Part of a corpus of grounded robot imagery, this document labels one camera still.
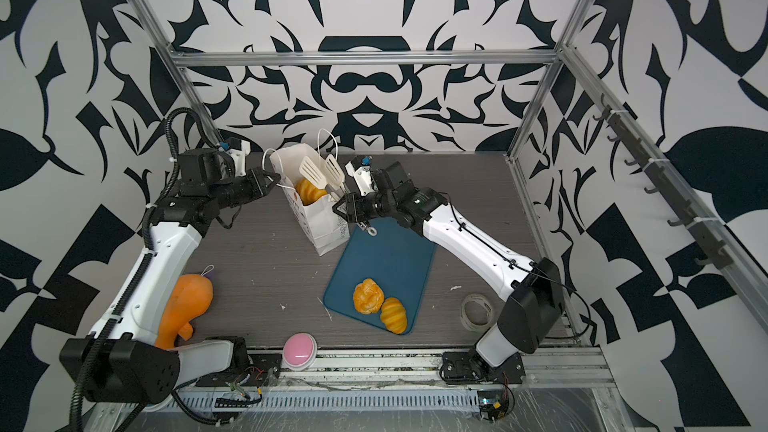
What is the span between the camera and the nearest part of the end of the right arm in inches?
23.1

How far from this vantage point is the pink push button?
2.48 ft

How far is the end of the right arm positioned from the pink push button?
353 millimetres

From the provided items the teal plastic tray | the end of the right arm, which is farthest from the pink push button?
the end of the right arm

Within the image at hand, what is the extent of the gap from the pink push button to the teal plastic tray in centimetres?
10

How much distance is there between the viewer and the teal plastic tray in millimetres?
846
